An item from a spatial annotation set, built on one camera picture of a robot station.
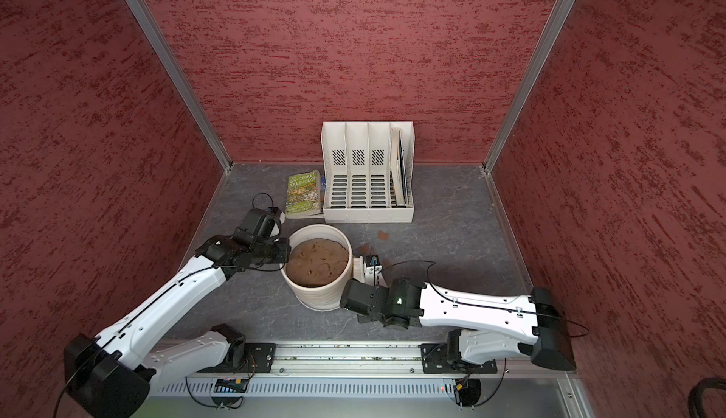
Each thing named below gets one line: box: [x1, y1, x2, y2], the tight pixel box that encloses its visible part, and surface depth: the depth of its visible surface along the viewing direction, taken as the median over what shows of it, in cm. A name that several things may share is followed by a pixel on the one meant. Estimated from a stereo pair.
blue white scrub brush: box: [352, 255, 365, 284], surface depth 78 cm
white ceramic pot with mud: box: [279, 224, 354, 312], surface depth 82 cm
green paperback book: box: [284, 170, 323, 219], surface depth 108 cm
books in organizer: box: [389, 127, 409, 207], surface depth 97 cm
